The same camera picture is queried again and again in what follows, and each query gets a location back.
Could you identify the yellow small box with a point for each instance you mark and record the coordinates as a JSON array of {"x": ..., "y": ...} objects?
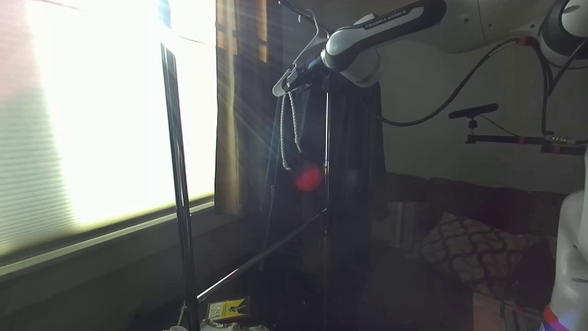
[{"x": 229, "y": 309}]

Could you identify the dark hanging hoodie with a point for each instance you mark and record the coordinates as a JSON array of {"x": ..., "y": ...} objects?
[{"x": 359, "y": 152}]

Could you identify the black camera on clamp arm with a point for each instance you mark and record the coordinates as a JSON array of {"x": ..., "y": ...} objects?
[{"x": 473, "y": 110}]

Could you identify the patterned dark pillow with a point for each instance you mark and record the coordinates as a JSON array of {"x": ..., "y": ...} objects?
[{"x": 475, "y": 253}]

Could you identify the brown window curtain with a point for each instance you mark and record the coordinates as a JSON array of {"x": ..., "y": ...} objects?
[{"x": 241, "y": 121}]

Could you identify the silver metal clothes rack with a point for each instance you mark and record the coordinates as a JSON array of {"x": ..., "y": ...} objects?
[{"x": 177, "y": 184}]

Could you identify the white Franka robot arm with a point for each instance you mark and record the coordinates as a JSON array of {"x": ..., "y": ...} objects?
[{"x": 490, "y": 24}]

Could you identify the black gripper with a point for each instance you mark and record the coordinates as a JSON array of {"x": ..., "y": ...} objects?
[{"x": 309, "y": 70}]

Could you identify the dark sofa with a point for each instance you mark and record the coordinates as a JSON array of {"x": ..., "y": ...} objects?
[{"x": 515, "y": 202}]

